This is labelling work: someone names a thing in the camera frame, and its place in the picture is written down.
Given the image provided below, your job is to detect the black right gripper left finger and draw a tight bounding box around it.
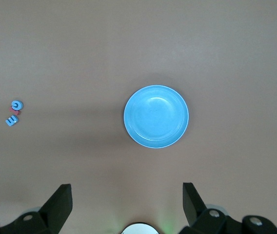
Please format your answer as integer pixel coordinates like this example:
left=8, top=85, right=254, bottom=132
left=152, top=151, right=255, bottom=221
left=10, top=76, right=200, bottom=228
left=0, top=184, right=72, bottom=234

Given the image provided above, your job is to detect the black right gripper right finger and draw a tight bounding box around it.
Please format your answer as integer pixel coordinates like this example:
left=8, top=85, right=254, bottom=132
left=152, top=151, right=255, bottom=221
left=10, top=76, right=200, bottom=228
left=178, top=182, right=277, bottom=234

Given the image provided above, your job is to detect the blue letter E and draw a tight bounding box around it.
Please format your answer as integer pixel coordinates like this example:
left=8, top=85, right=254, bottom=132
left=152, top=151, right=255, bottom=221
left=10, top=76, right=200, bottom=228
left=5, top=116, right=20, bottom=127

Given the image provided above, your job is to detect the blue letter G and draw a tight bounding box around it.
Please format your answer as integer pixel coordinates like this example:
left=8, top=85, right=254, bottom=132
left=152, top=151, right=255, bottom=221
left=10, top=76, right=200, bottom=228
left=10, top=100, right=24, bottom=111

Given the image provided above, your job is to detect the blue round plate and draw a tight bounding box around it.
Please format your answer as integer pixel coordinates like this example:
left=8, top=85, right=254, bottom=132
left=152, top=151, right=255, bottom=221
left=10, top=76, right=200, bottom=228
left=123, top=84, right=190, bottom=149

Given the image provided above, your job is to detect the red letter I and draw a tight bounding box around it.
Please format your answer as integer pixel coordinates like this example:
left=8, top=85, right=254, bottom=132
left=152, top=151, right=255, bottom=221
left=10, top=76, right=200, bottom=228
left=8, top=106, right=21, bottom=116

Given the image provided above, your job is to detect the brown table cover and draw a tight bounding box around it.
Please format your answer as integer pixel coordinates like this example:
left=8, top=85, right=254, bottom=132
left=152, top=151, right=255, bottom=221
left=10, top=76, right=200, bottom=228
left=0, top=0, right=277, bottom=234

